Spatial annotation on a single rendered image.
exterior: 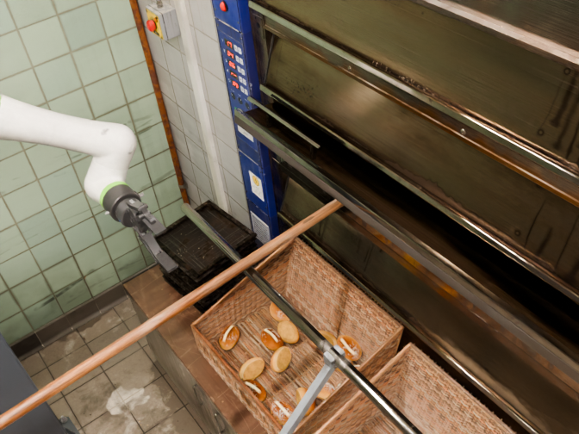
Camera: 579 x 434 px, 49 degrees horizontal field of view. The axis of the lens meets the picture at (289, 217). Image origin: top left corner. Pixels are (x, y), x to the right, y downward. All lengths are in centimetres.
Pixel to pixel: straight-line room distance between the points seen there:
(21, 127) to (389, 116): 92
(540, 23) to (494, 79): 15
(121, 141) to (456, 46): 92
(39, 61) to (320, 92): 123
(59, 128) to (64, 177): 111
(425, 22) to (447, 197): 39
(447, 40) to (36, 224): 206
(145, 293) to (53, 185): 63
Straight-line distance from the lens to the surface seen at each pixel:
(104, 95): 277
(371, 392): 153
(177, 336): 243
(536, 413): 179
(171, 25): 238
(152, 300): 257
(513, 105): 128
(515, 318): 136
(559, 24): 119
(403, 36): 143
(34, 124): 177
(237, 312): 237
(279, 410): 212
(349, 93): 168
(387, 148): 160
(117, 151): 181
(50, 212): 294
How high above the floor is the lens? 248
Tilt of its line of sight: 44 degrees down
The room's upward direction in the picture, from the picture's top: 7 degrees counter-clockwise
